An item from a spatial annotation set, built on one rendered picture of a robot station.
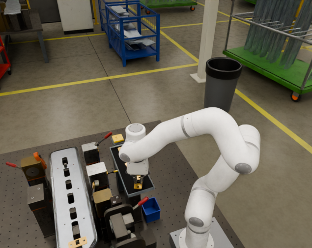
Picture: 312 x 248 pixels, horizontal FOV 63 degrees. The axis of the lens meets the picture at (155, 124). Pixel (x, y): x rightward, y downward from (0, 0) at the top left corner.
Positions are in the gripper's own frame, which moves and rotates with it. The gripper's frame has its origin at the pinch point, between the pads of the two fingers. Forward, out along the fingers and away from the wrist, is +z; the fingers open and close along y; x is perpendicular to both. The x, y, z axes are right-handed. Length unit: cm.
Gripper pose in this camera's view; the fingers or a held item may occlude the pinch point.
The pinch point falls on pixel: (138, 179)
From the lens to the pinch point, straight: 129.3
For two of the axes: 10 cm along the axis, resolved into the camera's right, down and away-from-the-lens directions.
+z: 0.0, 8.1, 5.9
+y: -10.0, -0.3, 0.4
